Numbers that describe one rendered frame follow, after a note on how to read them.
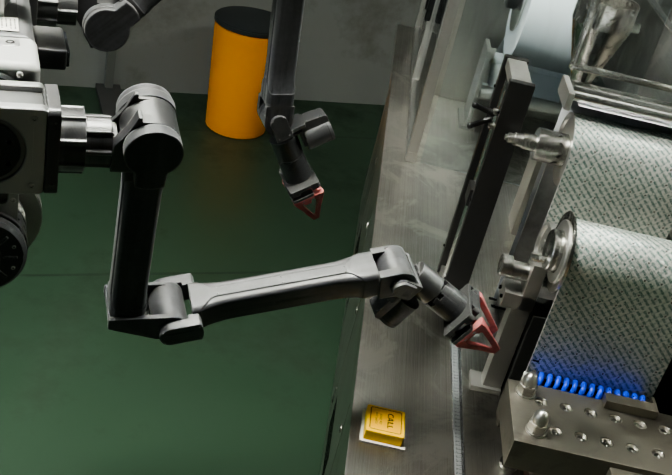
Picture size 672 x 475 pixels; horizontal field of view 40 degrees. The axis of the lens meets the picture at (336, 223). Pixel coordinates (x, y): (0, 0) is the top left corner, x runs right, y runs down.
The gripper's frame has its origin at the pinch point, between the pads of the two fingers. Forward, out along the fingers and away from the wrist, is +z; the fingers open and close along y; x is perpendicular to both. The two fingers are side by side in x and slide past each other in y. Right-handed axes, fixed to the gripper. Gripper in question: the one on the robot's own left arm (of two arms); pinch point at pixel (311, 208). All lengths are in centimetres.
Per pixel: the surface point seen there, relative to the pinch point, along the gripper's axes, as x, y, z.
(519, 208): -50, 13, 36
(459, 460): -4, -61, 19
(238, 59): -11, 235, 78
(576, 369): -30, -56, 16
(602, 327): -36, -56, 8
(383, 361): 0.3, -33.7, 16.7
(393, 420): 4, -52, 12
